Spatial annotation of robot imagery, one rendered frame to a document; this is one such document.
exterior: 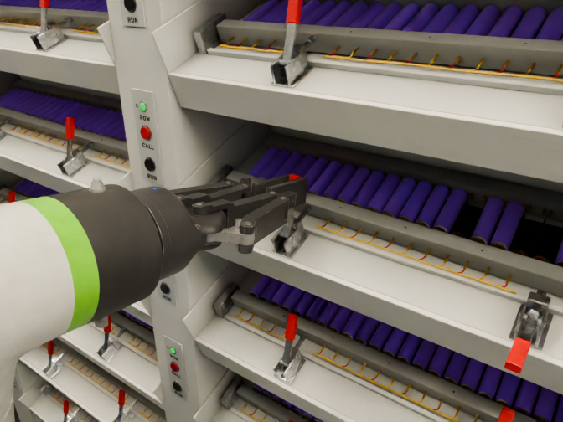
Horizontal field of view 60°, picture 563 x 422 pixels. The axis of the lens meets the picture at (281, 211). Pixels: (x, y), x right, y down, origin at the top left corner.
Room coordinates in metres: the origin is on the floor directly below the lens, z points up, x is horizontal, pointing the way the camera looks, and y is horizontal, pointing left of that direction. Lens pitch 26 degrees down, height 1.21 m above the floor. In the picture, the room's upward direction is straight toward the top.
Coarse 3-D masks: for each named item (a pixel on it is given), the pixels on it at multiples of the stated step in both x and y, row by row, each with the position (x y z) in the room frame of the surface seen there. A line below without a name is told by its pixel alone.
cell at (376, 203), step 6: (390, 174) 0.57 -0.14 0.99; (390, 180) 0.56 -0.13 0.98; (396, 180) 0.56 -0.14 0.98; (384, 186) 0.55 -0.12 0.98; (390, 186) 0.55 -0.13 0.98; (396, 186) 0.56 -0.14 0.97; (378, 192) 0.54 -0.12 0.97; (384, 192) 0.54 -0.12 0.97; (390, 192) 0.55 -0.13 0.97; (372, 198) 0.54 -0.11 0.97; (378, 198) 0.53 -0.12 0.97; (384, 198) 0.53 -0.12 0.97; (372, 204) 0.52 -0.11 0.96; (378, 204) 0.52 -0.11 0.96; (384, 204) 0.53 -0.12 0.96; (378, 210) 0.52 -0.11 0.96
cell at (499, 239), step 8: (512, 208) 0.48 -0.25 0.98; (520, 208) 0.48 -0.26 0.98; (504, 216) 0.47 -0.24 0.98; (512, 216) 0.47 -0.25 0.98; (520, 216) 0.47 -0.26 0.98; (504, 224) 0.46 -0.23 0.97; (512, 224) 0.46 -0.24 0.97; (496, 232) 0.45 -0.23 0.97; (504, 232) 0.45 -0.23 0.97; (512, 232) 0.45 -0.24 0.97; (496, 240) 0.44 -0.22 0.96; (504, 240) 0.44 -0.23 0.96
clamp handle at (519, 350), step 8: (528, 312) 0.35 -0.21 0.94; (528, 320) 0.35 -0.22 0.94; (536, 320) 0.35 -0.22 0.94; (528, 328) 0.34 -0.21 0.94; (520, 336) 0.33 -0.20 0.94; (528, 336) 0.33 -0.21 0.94; (520, 344) 0.31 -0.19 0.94; (528, 344) 0.31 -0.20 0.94; (512, 352) 0.30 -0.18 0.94; (520, 352) 0.30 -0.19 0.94; (528, 352) 0.31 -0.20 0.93; (512, 360) 0.30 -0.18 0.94; (520, 360) 0.30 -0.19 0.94; (512, 368) 0.29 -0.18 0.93; (520, 368) 0.29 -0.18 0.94
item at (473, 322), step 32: (256, 128) 0.72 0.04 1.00; (288, 128) 0.69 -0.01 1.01; (224, 160) 0.65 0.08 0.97; (256, 160) 0.69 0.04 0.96; (416, 160) 0.58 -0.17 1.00; (448, 160) 0.55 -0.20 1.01; (320, 224) 0.53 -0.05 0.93; (224, 256) 0.56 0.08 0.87; (256, 256) 0.52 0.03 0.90; (320, 256) 0.49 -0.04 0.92; (352, 256) 0.48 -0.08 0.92; (416, 256) 0.46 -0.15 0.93; (320, 288) 0.47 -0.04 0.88; (352, 288) 0.44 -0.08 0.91; (384, 288) 0.43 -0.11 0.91; (416, 288) 0.42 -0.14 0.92; (448, 288) 0.41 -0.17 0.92; (512, 288) 0.40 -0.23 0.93; (384, 320) 0.43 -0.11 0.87; (416, 320) 0.40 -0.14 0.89; (448, 320) 0.38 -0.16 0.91; (480, 320) 0.37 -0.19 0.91; (512, 320) 0.37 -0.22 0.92; (480, 352) 0.37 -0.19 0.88; (544, 352) 0.33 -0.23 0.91; (544, 384) 0.34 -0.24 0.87
